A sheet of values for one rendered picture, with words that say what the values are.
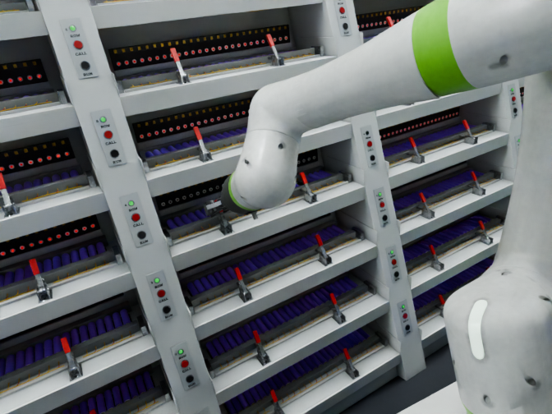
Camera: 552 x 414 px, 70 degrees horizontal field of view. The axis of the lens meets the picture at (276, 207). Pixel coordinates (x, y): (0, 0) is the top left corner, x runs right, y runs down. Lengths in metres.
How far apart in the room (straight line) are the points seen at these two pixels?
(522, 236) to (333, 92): 0.36
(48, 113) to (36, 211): 0.21
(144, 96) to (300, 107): 0.44
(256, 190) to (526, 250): 0.43
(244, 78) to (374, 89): 0.55
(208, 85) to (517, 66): 0.71
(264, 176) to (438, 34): 0.32
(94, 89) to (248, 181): 0.45
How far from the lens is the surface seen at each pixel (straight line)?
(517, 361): 0.60
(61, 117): 0.96
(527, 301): 0.61
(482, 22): 0.49
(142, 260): 0.97
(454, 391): 0.86
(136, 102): 0.98
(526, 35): 0.48
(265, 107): 0.70
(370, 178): 1.23
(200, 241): 1.02
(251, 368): 1.17
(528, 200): 0.69
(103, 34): 1.21
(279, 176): 0.65
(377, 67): 0.55
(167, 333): 1.03
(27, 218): 0.96
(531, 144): 0.67
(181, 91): 1.00
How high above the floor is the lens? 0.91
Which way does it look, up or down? 11 degrees down
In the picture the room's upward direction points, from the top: 15 degrees counter-clockwise
